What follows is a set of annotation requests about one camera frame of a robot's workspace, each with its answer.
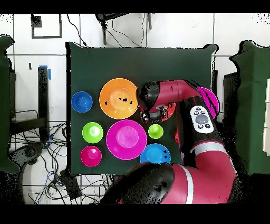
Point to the small dark blue bowl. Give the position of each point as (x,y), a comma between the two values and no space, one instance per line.
(81,101)

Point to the large orange bowl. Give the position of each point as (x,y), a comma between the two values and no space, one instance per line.
(109,93)

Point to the green cup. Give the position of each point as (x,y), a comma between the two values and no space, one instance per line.
(155,131)

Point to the dark green tablecloth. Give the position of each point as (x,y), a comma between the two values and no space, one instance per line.
(137,63)

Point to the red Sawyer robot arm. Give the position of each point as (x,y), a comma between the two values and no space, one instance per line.
(211,169)

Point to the large pink bowl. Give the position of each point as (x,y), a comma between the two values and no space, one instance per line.
(214,105)
(126,137)

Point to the black bench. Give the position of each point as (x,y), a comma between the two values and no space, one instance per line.
(43,95)

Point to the grey office chair base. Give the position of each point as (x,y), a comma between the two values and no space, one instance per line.
(29,152)

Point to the green-covered side table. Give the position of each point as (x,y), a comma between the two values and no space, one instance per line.
(4,105)
(253,105)

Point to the light blue bowl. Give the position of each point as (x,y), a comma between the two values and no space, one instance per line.
(154,153)

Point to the orange-red bowl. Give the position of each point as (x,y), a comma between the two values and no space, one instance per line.
(171,109)

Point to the small black marker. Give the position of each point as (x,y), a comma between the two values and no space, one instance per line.
(30,66)

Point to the small crimson bowl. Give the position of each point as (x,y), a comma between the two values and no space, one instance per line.
(91,155)

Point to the black power brick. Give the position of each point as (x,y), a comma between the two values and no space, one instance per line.
(70,186)

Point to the white boxes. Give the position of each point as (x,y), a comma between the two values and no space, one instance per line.
(267,116)

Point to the black square frame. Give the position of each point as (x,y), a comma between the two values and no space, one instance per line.
(36,21)

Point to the small green bowl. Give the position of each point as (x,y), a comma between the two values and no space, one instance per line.
(92,132)

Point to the blue tape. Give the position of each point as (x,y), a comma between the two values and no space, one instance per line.
(49,75)

